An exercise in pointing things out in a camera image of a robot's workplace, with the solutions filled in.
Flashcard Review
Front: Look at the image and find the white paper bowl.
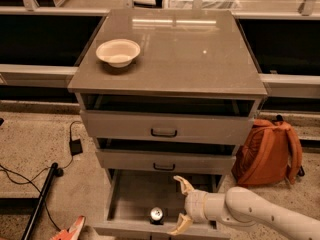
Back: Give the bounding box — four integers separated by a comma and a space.
96, 39, 141, 68

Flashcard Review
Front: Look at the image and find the black pole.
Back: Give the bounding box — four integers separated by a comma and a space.
21, 162, 60, 240

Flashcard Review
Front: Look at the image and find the black middle drawer handle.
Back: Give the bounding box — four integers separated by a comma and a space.
153, 163, 176, 172

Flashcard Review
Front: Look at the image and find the grey bottom drawer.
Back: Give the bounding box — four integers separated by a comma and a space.
94, 170, 230, 240

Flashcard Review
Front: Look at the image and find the black power adapter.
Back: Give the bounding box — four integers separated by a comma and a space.
69, 139, 83, 156

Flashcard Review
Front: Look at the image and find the grey drawer cabinet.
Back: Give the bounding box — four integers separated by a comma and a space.
67, 8, 268, 240

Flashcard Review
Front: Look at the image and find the pepsi can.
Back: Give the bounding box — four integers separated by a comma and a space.
150, 207, 164, 225

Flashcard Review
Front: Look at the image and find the grey drawer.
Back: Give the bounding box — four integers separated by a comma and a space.
81, 95, 254, 145
96, 139, 235, 175
94, 170, 230, 240

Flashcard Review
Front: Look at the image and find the orange backpack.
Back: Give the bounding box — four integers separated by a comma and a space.
231, 115, 302, 187

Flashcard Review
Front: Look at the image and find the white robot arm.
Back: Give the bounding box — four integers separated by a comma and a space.
169, 175, 320, 240

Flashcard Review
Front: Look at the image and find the grey middle drawer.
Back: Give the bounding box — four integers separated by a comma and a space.
96, 139, 235, 175

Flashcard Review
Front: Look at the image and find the grey top drawer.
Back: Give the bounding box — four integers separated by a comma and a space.
81, 95, 254, 145

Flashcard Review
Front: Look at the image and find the black cable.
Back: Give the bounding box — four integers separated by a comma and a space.
0, 120, 83, 232

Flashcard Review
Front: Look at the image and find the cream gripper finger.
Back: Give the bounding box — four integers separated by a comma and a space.
173, 175, 194, 196
168, 213, 193, 236

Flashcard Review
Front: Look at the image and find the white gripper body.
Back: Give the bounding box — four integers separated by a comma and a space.
184, 190, 216, 222

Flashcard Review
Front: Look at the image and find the black top drawer handle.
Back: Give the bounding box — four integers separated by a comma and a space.
150, 128, 177, 138

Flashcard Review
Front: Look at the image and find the black drawer handle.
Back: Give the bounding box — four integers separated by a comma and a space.
153, 163, 176, 172
150, 128, 177, 138

